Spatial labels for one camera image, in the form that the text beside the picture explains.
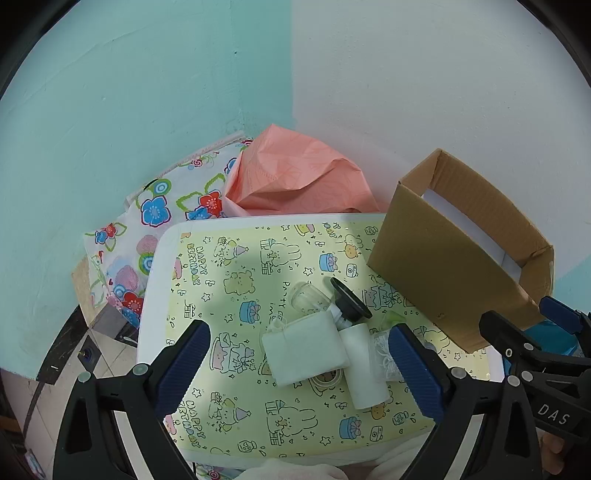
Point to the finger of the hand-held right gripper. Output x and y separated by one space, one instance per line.
508 337
565 316

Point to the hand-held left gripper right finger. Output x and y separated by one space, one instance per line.
415 374

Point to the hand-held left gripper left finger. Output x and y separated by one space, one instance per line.
184 364

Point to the white mesh net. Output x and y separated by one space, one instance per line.
383 357

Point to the white cylindrical bottle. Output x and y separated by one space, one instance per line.
364 369

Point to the small green plastic piece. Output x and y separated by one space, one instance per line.
393 318

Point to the white pump head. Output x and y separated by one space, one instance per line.
340 321

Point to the black round lid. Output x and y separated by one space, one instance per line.
353 302

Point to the brown cardboard box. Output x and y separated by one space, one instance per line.
438 258

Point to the white cloth pack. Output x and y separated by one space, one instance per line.
304 346

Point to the clear glass jar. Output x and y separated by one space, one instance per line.
309 297

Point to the person's right hand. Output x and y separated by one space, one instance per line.
552 450

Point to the blue patterned bag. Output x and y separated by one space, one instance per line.
554 339

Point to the white paper box liner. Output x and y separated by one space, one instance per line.
471 235

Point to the yellow cartoon printed mat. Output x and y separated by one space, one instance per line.
240 258

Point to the floral printed cloth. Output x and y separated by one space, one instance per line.
157 207

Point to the pink crumpled paper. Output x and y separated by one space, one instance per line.
295 170

